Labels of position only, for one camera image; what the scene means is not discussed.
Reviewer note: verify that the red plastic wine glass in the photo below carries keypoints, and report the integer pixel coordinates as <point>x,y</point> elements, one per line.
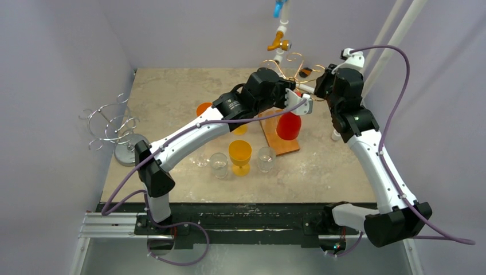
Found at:
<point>288,126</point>

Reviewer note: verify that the brass faucet with blue handle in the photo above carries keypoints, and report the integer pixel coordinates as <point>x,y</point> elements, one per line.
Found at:
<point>281,13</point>

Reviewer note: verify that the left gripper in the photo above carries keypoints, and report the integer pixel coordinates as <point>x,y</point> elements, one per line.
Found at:
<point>282,85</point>

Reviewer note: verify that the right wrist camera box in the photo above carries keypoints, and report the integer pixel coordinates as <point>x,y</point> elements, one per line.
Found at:
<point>352,59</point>

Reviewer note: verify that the clear tall flute glass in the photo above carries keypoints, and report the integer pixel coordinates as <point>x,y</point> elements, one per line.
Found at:
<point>270,124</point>

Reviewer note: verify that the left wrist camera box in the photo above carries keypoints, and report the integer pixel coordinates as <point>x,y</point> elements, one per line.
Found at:
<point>298,104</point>

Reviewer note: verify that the yellow plastic goblet far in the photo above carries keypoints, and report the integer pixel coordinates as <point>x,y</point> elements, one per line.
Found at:
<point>241,130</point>

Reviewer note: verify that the yellow plastic goblet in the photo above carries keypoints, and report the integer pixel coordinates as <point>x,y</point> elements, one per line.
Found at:
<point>240,153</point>
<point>241,130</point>

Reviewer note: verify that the yellow plastic goblet near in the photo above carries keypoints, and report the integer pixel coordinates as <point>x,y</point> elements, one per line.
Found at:
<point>240,153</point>

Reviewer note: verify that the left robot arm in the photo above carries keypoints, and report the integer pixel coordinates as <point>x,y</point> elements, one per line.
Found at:
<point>156,160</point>

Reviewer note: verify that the chrome wine glass rack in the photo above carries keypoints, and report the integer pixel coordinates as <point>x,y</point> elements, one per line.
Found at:
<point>113,124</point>

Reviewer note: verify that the small black orange object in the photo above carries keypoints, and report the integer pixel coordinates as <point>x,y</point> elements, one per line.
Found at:
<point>305,72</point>

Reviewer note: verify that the white pvc pipe frame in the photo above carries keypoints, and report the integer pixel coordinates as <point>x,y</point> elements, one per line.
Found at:
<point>402,28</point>

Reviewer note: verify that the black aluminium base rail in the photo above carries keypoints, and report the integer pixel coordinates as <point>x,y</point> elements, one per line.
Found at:
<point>303,224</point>

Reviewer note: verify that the gold rack with wooden base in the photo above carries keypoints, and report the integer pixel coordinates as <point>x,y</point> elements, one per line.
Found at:
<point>290,70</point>

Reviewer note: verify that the orange plastic goblet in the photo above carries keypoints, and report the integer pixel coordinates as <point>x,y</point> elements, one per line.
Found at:
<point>202,108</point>

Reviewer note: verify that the clear wine glass left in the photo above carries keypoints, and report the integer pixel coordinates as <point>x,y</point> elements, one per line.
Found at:
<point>199,157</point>

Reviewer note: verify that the clear short glass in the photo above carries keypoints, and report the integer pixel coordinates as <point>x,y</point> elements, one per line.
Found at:
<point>219,165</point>
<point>266,159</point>

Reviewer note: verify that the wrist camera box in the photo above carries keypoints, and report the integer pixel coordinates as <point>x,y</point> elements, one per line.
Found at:
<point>352,59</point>
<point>298,104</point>

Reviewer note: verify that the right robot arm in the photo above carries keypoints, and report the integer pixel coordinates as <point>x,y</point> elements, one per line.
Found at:
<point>396,217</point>

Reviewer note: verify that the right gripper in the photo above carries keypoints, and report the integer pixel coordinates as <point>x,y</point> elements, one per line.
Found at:
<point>320,83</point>

